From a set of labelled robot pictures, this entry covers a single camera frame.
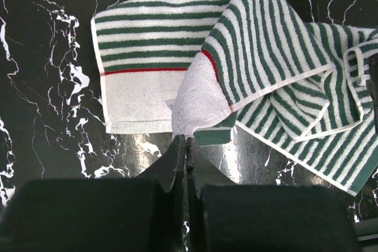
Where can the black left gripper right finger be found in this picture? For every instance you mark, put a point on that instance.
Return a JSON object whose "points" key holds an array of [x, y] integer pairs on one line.
{"points": [[225, 216]]}

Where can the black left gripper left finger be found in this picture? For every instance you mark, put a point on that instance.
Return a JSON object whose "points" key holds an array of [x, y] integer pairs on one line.
{"points": [[144, 213]]}

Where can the green white striped towel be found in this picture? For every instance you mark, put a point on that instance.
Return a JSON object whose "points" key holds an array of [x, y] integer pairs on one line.
{"points": [[199, 67]]}

